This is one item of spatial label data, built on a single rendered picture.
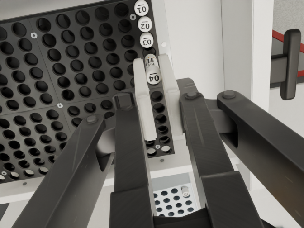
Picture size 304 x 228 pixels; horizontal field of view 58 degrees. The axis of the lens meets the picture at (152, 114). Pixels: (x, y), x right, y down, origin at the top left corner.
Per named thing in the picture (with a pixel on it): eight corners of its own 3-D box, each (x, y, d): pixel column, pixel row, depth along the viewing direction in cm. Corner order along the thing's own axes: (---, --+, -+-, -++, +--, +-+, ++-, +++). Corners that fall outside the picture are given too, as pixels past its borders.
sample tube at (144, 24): (136, 10, 28) (137, 18, 24) (149, 9, 28) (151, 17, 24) (137, 22, 29) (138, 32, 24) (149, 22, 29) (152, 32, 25)
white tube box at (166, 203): (187, 168, 52) (191, 182, 49) (195, 199, 56) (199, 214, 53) (125, 183, 53) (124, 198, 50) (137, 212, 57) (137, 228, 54)
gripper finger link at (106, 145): (145, 149, 14) (89, 159, 14) (140, 106, 19) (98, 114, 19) (140, 125, 14) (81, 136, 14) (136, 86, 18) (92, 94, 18)
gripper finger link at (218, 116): (184, 116, 14) (244, 106, 14) (173, 79, 18) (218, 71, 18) (187, 141, 14) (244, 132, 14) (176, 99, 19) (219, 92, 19)
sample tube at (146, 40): (138, 26, 29) (138, 35, 25) (149, 23, 29) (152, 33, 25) (140, 37, 29) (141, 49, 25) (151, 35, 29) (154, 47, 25)
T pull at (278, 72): (295, 26, 26) (303, 29, 25) (289, 95, 30) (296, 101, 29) (258, 33, 27) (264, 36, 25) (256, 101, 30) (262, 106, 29)
